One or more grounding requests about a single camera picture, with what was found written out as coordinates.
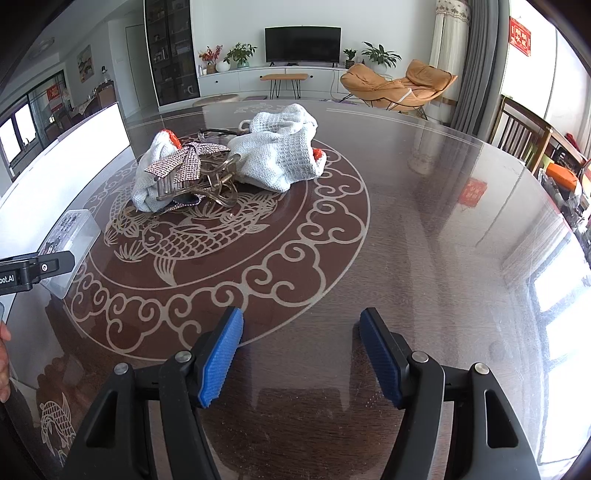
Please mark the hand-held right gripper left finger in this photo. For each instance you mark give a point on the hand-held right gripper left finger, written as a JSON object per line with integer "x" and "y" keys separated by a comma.
{"x": 221, "y": 355}

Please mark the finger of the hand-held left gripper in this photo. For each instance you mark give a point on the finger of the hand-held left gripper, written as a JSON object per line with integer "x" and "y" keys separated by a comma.
{"x": 53, "y": 266}

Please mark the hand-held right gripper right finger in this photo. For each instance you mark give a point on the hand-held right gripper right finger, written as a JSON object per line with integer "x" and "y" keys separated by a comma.
{"x": 381, "y": 355}

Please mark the clear plastic box cartoon print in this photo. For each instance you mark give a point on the clear plastic box cartoon print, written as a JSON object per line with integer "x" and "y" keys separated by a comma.
{"x": 76, "y": 230}

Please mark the white cardboard box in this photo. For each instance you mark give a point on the white cardboard box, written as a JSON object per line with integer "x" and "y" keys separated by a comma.
{"x": 69, "y": 152}

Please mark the person's left hand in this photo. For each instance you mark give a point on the person's left hand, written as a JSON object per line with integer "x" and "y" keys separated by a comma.
{"x": 3, "y": 364}

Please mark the white knit glove orange cuff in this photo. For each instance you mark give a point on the white knit glove orange cuff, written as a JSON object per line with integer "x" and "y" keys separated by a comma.
{"x": 295, "y": 117}
{"x": 147, "y": 184}
{"x": 277, "y": 157}

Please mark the rhinestone hair claw clip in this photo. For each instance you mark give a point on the rhinestone hair claw clip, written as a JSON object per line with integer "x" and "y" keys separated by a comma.
{"x": 184, "y": 161}

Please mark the red door poster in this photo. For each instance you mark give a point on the red door poster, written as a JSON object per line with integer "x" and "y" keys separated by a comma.
{"x": 54, "y": 97}

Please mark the dark brown headband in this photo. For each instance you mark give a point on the dark brown headband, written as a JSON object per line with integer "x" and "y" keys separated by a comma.
{"x": 221, "y": 131}

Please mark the round ceiling lamp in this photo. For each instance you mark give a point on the round ceiling lamp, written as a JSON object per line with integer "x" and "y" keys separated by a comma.
{"x": 42, "y": 48}

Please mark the dark display cabinet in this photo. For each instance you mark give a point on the dark display cabinet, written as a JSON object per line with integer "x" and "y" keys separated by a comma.
{"x": 171, "y": 55}

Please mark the orange box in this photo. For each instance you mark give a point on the orange box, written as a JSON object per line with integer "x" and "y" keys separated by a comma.
{"x": 561, "y": 175}

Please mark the purple floor mat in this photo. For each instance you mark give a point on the purple floor mat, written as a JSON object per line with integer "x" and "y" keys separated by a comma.
{"x": 254, "y": 97}

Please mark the wooden dining chair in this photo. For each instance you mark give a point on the wooden dining chair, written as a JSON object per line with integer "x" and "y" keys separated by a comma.
{"x": 519, "y": 134}

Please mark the white round vase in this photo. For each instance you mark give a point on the white round vase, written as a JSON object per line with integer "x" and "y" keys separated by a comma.
{"x": 222, "y": 66}

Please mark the red flower arrangement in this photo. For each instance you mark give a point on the red flower arrangement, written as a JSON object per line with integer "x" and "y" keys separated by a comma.
{"x": 210, "y": 55}

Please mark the white television cabinet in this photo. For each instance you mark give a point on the white television cabinet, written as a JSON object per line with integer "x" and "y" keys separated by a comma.
{"x": 240, "y": 81}

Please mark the orange lounge chair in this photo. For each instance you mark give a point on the orange lounge chair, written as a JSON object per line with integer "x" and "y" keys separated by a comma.
{"x": 397, "y": 87}

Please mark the green potted plant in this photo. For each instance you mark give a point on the green potted plant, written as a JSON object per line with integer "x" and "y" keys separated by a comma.
{"x": 240, "y": 53}

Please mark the wooden bench black legs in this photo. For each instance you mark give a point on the wooden bench black legs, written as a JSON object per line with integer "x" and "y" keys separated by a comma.
{"x": 284, "y": 76}

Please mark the small potted plant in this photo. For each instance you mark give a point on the small potted plant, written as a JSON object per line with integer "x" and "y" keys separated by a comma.
{"x": 349, "y": 57}

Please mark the large leafy potted plant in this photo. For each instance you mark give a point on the large leafy potted plant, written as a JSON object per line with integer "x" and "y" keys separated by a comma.
{"x": 381, "y": 55}

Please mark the grey curtain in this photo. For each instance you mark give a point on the grey curtain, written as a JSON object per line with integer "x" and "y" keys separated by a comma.
{"x": 480, "y": 69}

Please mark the black television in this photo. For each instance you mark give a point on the black television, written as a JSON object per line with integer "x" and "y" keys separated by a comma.
{"x": 302, "y": 44}

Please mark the covered standing air conditioner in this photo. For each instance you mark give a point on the covered standing air conditioner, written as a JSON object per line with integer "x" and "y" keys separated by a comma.
{"x": 450, "y": 41}

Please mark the framed wall picture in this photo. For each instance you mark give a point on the framed wall picture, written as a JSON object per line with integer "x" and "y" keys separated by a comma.
{"x": 84, "y": 63}

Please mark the red wall hanging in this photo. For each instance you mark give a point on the red wall hanging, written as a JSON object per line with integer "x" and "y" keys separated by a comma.
{"x": 520, "y": 36}

